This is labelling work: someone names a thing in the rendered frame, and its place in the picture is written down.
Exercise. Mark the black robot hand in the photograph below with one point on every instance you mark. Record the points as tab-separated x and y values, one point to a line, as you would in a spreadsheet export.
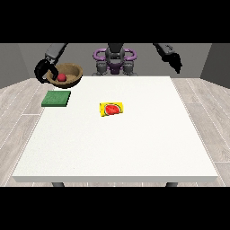
41	67
173	61

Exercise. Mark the grey robot trunk purple rings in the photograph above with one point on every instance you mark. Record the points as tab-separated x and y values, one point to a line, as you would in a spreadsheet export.
115	61

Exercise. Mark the dark table leg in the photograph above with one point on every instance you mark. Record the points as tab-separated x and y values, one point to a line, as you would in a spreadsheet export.
171	184
57	184

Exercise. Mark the yellow cup with melon print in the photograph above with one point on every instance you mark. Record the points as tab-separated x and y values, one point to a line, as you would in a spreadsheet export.
111	109

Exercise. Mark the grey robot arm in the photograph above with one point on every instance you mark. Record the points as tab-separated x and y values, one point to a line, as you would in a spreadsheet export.
163	48
54	51

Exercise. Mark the small red ball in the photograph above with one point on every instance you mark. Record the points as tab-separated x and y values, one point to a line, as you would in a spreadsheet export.
61	77

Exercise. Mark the brown wooden bowl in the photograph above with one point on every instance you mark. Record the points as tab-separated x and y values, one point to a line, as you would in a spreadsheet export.
70	75

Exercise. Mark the green square pad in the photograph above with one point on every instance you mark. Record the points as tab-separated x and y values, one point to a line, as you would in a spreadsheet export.
56	98

